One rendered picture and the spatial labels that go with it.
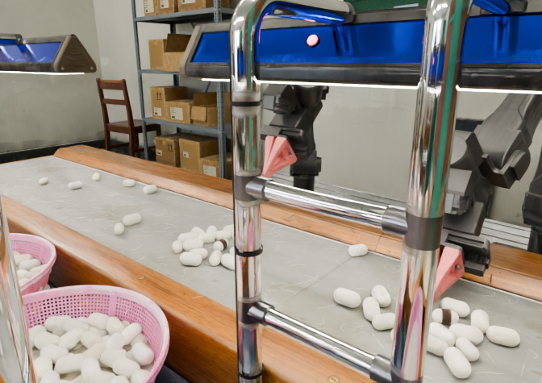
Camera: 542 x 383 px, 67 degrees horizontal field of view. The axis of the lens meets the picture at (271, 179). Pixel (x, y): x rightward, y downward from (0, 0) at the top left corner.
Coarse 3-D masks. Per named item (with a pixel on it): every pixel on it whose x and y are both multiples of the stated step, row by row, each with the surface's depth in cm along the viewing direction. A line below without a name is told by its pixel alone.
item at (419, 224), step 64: (256, 0) 31; (320, 0) 37; (448, 0) 22; (512, 0) 30; (256, 64) 32; (448, 64) 22; (256, 128) 33; (448, 128) 23; (256, 192) 33; (256, 256) 36; (256, 320) 37
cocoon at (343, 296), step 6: (342, 288) 56; (336, 294) 56; (342, 294) 55; (348, 294) 55; (354, 294) 55; (336, 300) 56; (342, 300) 55; (348, 300) 55; (354, 300) 54; (360, 300) 55; (348, 306) 55; (354, 306) 55
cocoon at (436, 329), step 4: (432, 324) 49; (436, 324) 49; (440, 324) 49; (432, 328) 48; (436, 328) 48; (440, 328) 48; (444, 328) 48; (432, 332) 48; (436, 332) 48; (440, 332) 48; (444, 332) 47; (448, 332) 47; (436, 336) 48; (440, 336) 47; (444, 336) 47; (448, 336) 47; (452, 336) 47; (444, 340) 47; (448, 340) 47; (452, 340) 47; (448, 344) 47; (452, 344) 47
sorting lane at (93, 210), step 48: (48, 192) 104; (96, 192) 104; (96, 240) 76; (144, 240) 76; (288, 240) 76; (192, 288) 60; (288, 288) 60; (336, 288) 60; (480, 288) 60; (288, 336) 50; (336, 336) 50; (384, 336) 50; (528, 336) 50
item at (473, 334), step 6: (456, 324) 49; (462, 324) 49; (450, 330) 49; (456, 330) 48; (462, 330) 48; (468, 330) 48; (474, 330) 48; (480, 330) 48; (456, 336) 48; (462, 336) 48; (468, 336) 47; (474, 336) 47; (480, 336) 47; (474, 342) 47; (480, 342) 47
